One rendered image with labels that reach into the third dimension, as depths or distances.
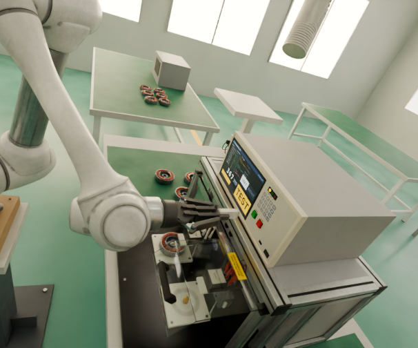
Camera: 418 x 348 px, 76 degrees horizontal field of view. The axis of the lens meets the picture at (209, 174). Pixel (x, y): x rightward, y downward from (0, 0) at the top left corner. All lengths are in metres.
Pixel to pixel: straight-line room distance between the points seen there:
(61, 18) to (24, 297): 1.53
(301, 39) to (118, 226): 1.65
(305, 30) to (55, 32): 1.44
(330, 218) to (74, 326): 1.51
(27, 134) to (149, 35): 4.39
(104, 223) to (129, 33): 4.92
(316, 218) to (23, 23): 0.80
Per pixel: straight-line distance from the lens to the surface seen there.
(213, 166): 1.13
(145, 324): 1.01
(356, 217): 0.85
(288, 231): 0.73
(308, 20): 1.96
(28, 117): 1.05
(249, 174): 0.88
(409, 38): 8.52
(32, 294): 1.96
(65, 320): 1.88
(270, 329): 0.96
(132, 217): 0.46
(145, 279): 1.09
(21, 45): 0.73
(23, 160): 1.13
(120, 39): 5.29
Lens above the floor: 1.67
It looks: 32 degrees down
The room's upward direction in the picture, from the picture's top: 21 degrees clockwise
